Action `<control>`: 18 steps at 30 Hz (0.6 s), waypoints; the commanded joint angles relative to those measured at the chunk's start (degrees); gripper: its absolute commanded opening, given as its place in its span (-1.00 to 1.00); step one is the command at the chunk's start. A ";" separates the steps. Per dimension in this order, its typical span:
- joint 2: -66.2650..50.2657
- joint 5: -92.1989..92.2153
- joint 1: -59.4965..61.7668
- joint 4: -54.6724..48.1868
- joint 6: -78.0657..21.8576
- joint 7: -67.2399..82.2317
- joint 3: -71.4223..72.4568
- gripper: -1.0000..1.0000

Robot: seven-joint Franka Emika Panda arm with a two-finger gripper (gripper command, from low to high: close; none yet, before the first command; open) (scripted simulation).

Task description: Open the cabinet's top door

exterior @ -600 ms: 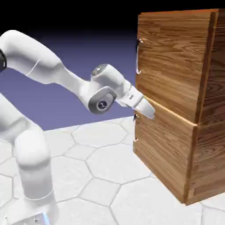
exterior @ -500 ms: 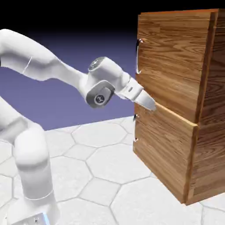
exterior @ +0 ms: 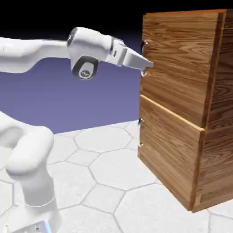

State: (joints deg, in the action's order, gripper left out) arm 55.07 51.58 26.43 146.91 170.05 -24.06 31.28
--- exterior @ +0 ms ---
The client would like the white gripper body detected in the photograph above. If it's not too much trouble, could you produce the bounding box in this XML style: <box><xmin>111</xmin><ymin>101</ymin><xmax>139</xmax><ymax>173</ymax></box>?
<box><xmin>123</xmin><ymin>46</ymin><xmax>155</xmax><ymax>71</ymax></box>

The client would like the long curved metal handle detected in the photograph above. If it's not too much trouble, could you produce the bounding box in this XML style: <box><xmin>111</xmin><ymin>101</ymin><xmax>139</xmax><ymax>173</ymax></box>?
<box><xmin>140</xmin><ymin>40</ymin><xmax>150</xmax><ymax>77</ymax></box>

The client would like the large wooden cabinet door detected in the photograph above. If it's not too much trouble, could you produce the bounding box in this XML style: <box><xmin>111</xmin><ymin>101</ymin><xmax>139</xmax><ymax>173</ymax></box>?
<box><xmin>140</xmin><ymin>12</ymin><xmax>226</xmax><ymax>129</ymax></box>

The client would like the wooden cabinet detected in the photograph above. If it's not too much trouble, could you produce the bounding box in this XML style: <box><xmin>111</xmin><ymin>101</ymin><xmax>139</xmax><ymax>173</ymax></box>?
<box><xmin>137</xmin><ymin>8</ymin><xmax>233</xmax><ymax>213</ymax></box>

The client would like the small wooden cabinet door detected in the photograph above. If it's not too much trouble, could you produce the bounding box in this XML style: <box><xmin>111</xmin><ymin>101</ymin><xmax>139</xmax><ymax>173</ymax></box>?
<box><xmin>137</xmin><ymin>94</ymin><xmax>206</xmax><ymax>212</ymax></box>

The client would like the short curved metal handle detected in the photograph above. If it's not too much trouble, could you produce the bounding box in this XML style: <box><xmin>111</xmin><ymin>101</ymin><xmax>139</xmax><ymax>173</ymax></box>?
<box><xmin>137</xmin><ymin>118</ymin><xmax>146</xmax><ymax>147</ymax></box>

